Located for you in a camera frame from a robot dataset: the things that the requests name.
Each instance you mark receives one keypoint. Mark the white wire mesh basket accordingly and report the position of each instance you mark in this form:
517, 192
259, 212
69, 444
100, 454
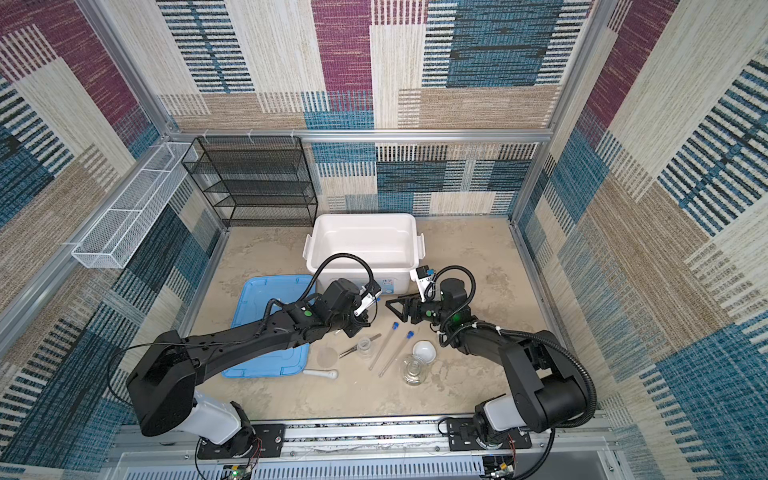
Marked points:
117, 234

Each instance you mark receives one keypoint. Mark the clear glass flask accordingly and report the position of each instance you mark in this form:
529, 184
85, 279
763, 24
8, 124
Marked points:
414, 370

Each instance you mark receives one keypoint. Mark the black wire shelf rack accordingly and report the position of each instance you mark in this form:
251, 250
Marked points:
254, 181

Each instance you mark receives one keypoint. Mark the blue-capped test tube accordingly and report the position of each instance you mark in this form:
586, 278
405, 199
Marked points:
384, 345
401, 346

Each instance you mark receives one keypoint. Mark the clear glass watch dish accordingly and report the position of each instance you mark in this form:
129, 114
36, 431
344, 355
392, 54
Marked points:
326, 357

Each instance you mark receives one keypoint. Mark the white ceramic pestle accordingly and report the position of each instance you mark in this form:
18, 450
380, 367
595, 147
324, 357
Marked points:
327, 374

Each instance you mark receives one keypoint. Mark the white plastic storage bin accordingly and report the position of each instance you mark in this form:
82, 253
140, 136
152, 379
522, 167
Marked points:
389, 243

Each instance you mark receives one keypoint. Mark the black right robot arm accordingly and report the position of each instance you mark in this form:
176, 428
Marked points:
549, 386

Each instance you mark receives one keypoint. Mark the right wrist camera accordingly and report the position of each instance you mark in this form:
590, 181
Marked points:
424, 278

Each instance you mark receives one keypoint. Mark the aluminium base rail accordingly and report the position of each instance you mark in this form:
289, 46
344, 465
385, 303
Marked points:
389, 447

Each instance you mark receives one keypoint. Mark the metal tweezers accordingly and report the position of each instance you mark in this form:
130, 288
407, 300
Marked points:
354, 348

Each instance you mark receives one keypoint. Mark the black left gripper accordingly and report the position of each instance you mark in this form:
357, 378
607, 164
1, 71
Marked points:
361, 321

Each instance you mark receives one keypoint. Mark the white ceramic mortar bowl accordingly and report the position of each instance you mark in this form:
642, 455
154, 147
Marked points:
424, 351

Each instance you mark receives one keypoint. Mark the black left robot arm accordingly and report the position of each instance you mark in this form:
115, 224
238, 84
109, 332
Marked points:
162, 386

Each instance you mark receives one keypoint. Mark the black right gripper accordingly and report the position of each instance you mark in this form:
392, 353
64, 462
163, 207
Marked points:
409, 303

